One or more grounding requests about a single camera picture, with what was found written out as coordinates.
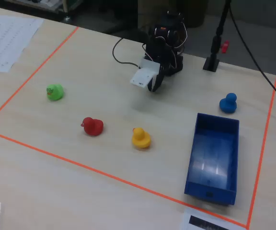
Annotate blue plastic box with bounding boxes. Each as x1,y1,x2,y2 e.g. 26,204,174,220
184,113,240,206

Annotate orange tape outline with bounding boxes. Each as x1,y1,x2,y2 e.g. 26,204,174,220
0,26,276,230

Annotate long black stand cable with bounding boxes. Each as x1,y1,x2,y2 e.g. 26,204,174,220
228,4,276,109

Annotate red clamp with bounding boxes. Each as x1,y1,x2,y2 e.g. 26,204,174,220
220,40,230,54

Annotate yellow rubber duck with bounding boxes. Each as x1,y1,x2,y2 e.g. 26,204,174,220
131,127,151,149

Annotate green rubber duck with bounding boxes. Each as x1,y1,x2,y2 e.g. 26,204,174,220
46,83,65,102

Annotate red rubber duck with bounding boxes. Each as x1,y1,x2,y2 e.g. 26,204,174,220
80,116,104,137

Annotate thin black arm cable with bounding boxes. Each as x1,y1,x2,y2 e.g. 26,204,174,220
112,37,141,67

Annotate white printed paper sheet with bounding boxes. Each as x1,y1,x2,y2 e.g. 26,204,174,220
0,15,45,73

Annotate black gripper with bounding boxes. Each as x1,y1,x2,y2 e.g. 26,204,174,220
148,43,174,93

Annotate metal shelf cart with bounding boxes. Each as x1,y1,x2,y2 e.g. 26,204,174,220
3,0,84,23

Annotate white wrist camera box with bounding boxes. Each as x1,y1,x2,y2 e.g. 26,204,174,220
129,58,161,90

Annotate black camera stand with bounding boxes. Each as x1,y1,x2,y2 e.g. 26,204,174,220
202,0,232,72

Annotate blue rubber duck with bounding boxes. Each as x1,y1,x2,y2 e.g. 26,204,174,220
219,92,239,114

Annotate dark waste bin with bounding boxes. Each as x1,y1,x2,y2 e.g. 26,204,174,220
185,0,206,27

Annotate paper with black print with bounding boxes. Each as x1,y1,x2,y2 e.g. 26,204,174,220
179,207,247,230

